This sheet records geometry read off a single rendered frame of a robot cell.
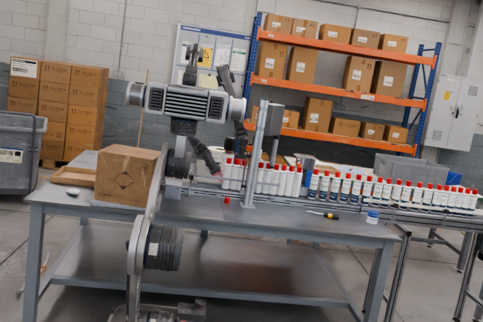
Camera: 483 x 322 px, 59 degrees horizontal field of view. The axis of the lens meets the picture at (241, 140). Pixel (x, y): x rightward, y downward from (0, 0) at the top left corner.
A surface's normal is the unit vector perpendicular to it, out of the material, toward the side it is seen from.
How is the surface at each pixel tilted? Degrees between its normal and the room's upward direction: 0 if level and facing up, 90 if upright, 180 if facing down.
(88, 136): 90
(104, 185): 90
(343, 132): 91
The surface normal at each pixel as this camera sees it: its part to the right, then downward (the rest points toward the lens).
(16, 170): 0.37, 0.26
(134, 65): 0.07, 0.17
